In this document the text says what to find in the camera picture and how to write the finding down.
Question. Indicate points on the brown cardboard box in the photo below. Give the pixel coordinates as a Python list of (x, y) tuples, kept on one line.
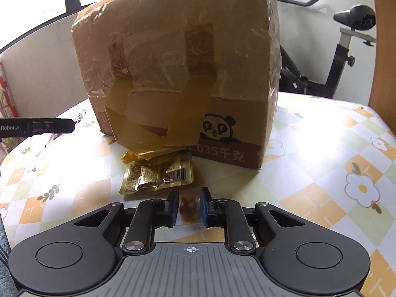
[(166, 75)]

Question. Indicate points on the gold foil snack packet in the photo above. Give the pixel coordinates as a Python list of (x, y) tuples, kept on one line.
[(161, 172)]

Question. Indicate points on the red patterned box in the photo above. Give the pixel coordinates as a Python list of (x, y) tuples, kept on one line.
[(8, 110)]

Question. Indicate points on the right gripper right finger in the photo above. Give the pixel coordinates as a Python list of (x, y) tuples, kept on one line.
[(228, 215)]

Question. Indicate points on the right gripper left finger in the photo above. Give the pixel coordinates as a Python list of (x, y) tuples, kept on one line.
[(145, 219)]

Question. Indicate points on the small brown snack packet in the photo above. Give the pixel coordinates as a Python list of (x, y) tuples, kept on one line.
[(188, 207)]

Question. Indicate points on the black exercise bike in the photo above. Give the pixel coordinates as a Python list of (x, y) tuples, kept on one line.
[(310, 35)]

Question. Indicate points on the wooden door panel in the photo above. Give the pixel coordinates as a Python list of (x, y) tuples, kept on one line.
[(382, 98)]

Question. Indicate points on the floral checkered tablecloth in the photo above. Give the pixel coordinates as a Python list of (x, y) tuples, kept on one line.
[(328, 161)]

